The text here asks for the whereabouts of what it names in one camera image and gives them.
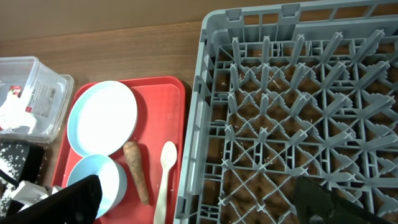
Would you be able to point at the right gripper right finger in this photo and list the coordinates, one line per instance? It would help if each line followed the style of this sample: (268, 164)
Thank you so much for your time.
(315, 204)

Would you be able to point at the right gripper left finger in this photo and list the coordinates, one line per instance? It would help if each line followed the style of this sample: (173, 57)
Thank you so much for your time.
(75, 204)

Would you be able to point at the small light blue bowl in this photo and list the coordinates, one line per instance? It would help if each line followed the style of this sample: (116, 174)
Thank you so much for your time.
(111, 175)

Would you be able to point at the white rice grains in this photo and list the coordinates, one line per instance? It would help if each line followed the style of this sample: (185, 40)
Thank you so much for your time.
(13, 157)

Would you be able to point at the white paper napkin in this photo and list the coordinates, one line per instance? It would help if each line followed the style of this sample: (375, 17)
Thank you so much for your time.
(13, 115)

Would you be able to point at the clear plastic waste bin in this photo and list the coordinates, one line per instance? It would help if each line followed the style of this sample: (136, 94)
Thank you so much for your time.
(47, 92)

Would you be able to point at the grey dishwasher rack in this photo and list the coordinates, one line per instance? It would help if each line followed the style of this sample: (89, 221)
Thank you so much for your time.
(289, 90)

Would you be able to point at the black plastic tray bin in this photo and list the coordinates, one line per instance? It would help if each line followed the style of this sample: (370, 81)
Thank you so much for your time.
(30, 169)

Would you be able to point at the brown carrot piece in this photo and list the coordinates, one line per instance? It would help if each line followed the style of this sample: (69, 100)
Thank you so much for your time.
(133, 158)

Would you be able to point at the large light blue plate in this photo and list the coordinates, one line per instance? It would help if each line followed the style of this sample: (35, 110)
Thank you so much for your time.
(102, 119)

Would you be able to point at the white plastic spoon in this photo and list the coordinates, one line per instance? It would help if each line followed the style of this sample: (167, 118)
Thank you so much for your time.
(168, 159)

